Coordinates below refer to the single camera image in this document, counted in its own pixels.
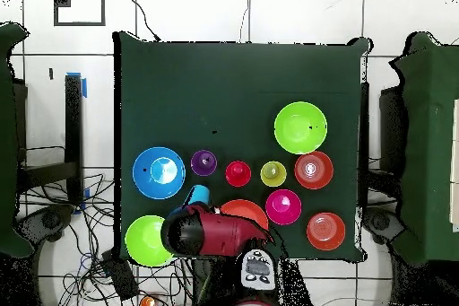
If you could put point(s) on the blue cup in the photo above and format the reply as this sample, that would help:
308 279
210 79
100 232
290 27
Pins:
198 194

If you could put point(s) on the large orange bowl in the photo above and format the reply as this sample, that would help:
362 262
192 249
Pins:
247 211

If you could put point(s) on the pink bowl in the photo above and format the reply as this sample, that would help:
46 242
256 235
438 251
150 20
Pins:
283 209

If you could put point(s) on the green bowl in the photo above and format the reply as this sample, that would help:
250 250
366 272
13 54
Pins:
294 130
143 241

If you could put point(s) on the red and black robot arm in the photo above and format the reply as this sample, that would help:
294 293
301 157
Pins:
215 234

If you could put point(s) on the red cup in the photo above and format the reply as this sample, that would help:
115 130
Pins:
238 174

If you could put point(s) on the purple cup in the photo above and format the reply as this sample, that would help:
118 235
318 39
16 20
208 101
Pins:
203 169

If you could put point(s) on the yellow cup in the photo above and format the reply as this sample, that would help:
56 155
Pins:
273 174

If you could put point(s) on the dark green table cloth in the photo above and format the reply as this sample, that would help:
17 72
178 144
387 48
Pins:
233 87

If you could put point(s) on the blue bowl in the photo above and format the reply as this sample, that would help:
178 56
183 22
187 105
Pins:
159 185

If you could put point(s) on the small orange bowl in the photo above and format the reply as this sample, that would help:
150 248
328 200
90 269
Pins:
325 231
313 178

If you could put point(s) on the black power box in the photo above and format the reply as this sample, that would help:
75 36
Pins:
120 277

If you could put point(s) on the gray chair base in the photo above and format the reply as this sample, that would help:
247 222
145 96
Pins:
380 223

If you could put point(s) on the orange round object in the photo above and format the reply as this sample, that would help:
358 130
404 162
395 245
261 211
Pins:
147 303

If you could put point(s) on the black chair base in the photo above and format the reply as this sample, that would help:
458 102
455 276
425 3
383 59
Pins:
46 221

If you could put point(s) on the green covered side table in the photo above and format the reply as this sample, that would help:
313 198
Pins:
430 159
7 141

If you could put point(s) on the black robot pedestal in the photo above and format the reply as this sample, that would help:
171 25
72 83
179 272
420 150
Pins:
215 284

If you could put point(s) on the black stool frame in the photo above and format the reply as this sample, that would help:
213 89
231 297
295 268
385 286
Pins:
73 123

